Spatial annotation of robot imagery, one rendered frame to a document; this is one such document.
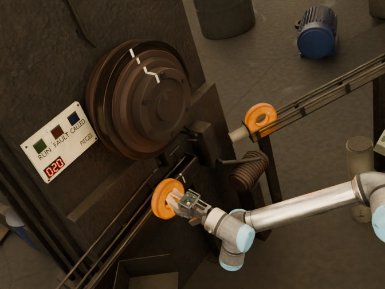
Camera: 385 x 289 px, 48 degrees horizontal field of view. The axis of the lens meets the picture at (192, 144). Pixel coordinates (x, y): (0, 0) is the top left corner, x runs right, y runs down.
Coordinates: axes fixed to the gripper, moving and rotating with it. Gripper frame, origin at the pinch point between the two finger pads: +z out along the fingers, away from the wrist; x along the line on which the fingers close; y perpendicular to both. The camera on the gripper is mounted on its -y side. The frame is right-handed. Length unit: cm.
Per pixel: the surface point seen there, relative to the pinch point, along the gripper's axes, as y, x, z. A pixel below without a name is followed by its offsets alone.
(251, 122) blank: -14, -61, -2
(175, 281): -19.6, 19.9, -16.8
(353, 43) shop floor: -94, -255, 8
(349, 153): -25, -79, -46
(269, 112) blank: -11, -70, -7
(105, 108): 33.2, -1.1, 24.0
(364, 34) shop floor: -94, -271, 5
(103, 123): 28.4, 1.7, 23.4
